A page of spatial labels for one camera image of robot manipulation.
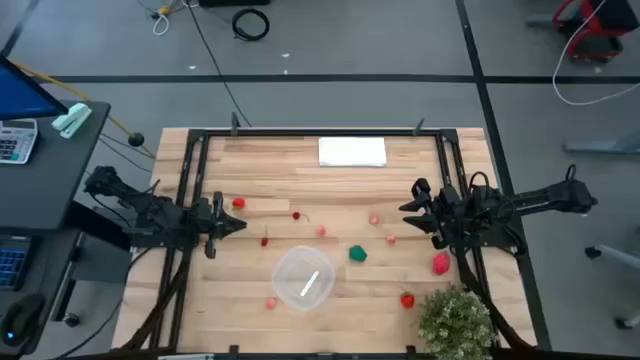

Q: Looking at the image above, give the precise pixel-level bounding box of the mint green stapler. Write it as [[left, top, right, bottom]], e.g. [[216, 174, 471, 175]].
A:
[[51, 102, 93, 140]]

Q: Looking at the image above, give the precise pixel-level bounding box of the black desk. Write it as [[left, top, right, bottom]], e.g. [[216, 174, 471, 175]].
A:
[[0, 99, 112, 234]]

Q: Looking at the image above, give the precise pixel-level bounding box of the grey desk foot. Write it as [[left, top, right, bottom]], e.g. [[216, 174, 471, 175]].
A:
[[562, 130, 640, 155]]

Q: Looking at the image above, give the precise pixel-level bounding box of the backlit computer keyboard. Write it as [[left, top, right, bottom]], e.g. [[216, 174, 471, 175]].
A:
[[0, 234, 31, 292]]

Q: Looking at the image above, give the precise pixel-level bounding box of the green artificial potted plant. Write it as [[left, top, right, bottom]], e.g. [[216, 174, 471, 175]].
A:
[[416, 284, 499, 360]]

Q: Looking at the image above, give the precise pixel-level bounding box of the black metal table frame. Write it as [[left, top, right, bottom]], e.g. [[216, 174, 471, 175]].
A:
[[119, 117, 539, 360]]

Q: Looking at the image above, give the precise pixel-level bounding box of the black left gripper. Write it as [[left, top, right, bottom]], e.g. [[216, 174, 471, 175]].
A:
[[192, 191, 248, 260]]

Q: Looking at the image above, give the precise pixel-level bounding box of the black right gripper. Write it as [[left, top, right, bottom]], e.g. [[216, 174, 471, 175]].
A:
[[398, 177, 469, 250]]

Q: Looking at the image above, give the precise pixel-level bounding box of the clear plastic tupperware container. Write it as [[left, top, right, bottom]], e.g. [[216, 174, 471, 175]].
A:
[[271, 244, 337, 312]]

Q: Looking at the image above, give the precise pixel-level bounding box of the computer monitor blue screen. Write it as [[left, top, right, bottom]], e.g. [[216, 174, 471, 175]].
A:
[[0, 53, 70, 122]]

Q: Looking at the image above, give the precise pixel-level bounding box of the white folded cloth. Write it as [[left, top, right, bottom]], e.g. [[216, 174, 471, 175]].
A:
[[317, 136, 388, 168]]

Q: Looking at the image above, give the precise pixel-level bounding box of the coiled black cable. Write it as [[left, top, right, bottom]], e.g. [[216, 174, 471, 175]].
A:
[[231, 7, 271, 42]]

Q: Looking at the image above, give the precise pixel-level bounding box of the black computer mouse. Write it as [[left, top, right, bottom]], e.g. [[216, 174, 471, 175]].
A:
[[0, 292, 47, 349]]

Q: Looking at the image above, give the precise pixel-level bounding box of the grey chair base with casters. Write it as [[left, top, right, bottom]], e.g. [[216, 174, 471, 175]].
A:
[[584, 243, 640, 331]]

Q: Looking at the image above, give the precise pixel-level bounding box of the long black cable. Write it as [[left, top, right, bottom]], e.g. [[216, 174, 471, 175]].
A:
[[184, 0, 254, 129]]

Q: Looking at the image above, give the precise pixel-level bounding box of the grey desk calculator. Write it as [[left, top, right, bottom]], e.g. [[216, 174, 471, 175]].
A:
[[0, 118, 39, 166]]

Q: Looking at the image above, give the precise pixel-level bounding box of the white cable loop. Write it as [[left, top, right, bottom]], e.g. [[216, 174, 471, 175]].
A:
[[152, 12, 171, 37]]

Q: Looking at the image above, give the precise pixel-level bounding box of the red and black cart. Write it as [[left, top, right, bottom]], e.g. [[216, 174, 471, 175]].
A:
[[551, 0, 640, 64]]

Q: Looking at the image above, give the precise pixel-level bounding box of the large pink-red toy berry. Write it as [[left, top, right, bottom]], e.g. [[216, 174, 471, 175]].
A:
[[432, 251, 452, 277]]

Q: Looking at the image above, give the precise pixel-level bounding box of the yellow cable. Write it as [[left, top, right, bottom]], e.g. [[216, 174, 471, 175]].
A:
[[9, 59, 156, 160]]

